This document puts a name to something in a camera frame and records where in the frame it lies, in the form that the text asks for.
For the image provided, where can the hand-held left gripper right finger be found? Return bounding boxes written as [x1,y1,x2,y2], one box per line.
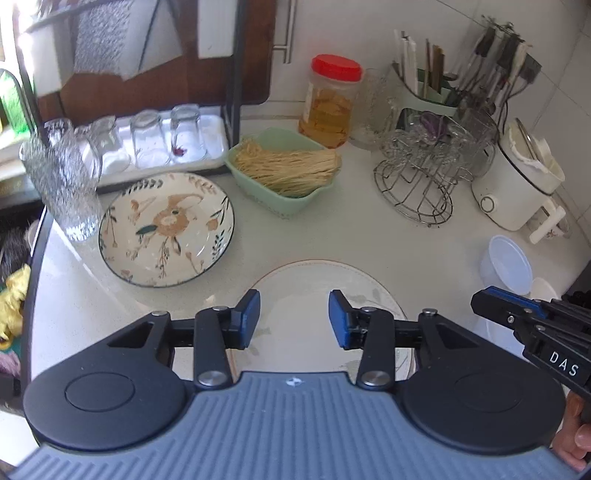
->
[328,289,481,389]

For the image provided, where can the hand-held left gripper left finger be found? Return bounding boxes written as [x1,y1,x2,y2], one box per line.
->
[107,289,262,389]

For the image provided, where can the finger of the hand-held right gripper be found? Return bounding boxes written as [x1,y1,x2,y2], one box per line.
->
[471,286,550,330]

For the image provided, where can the plain white plate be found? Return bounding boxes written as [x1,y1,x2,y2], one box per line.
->
[233,260,415,384]

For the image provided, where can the floral squirrel print plate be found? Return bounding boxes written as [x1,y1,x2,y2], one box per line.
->
[99,172,236,288]

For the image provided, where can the person's right hand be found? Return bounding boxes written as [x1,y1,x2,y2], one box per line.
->
[551,392,591,472]

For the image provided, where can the small floral cup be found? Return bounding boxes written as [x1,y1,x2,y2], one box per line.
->
[536,216,572,241]

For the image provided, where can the green plastic basket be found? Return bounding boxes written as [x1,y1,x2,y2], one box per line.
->
[224,127,343,219]

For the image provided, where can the white electric cooking pot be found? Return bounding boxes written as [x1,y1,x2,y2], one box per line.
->
[471,117,568,244]

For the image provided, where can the dried noodles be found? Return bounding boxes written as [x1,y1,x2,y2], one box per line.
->
[233,140,342,198]

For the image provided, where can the cluster of clear glass cups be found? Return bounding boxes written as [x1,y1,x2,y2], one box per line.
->
[381,108,498,180]

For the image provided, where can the white plastic tray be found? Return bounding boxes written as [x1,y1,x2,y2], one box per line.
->
[44,113,230,186]

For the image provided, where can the clear drinking glass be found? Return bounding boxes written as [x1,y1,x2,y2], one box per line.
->
[170,104,208,162]
[130,110,171,168]
[89,115,133,175]
[43,119,77,153]

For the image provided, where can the clear glass pitcher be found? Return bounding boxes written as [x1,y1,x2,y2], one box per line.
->
[350,68,403,149]

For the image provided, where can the red lid plastic jar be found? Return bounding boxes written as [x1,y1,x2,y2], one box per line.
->
[298,54,363,150]

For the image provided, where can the green utensil holder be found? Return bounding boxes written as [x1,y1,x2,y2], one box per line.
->
[392,62,463,139]

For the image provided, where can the large textured glass tumbler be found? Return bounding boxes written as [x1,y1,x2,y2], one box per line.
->
[19,133,103,242]

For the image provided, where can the yellow cloth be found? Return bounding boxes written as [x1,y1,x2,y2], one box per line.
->
[0,266,32,350]

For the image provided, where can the hanging kitchen utensils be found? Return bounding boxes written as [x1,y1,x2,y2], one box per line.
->
[456,15,542,121]

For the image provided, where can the wooden cutting board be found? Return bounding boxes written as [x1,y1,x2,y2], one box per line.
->
[36,0,279,126]

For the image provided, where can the bundle of chopsticks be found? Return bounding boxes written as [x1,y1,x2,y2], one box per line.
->
[393,30,451,100]

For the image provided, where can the grey patterned towel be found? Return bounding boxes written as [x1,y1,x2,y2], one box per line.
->
[73,0,155,83]

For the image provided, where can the metal wire cup rack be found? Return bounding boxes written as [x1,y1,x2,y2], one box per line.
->
[373,111,498,227]

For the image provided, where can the metal handle bar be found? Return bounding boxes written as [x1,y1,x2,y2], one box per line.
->
[271,0,297,64]

